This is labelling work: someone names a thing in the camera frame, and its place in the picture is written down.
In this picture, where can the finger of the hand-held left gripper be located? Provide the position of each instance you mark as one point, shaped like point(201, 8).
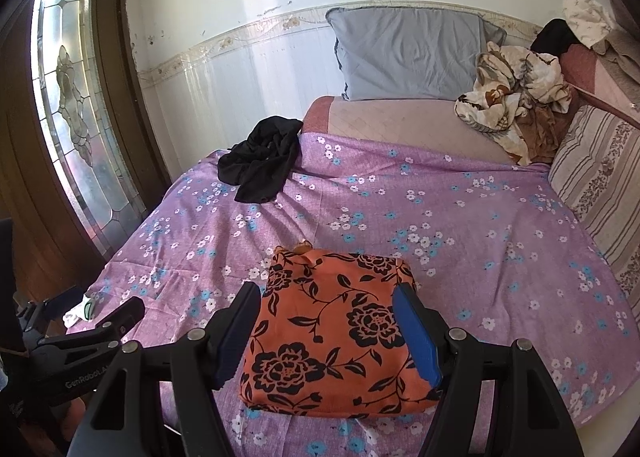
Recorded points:
point(120, 317)
point(55, 307)

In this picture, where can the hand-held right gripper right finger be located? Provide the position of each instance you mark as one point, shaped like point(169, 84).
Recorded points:
point(417, 337)

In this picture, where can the brown wooden door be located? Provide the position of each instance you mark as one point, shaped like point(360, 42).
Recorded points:
point(20, 162)

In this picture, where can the cream brown floral cloth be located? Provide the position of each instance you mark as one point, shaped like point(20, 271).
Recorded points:
point(510, 87)

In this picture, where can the small white cloth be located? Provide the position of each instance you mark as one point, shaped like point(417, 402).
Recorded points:
point(77, 312)

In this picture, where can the beige knit cloth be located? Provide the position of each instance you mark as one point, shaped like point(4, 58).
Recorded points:
point(622, 67)

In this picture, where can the striped patterned pillow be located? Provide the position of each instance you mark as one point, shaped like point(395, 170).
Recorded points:
point(600, 172)

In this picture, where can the stained glass door panel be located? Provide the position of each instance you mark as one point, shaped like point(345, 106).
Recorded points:
point(80, 102)

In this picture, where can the purple floral bedsheet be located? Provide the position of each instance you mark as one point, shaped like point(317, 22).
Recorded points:
point(450, 217)

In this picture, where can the white printed cloth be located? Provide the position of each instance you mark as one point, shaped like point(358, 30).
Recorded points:
point(587, 19)

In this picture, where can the black cloth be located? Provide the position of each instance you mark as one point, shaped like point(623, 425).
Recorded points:
point(552, 37)

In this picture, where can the pink beige mattress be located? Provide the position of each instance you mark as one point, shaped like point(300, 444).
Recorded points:
point(400, 122)

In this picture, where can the orange black floral garment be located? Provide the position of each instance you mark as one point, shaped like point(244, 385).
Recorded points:
point(340, 332)

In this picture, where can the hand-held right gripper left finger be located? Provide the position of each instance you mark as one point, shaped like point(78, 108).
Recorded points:
point(235, 337)

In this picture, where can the grey pillow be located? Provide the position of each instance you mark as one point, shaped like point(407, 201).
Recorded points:
point(410, 57)

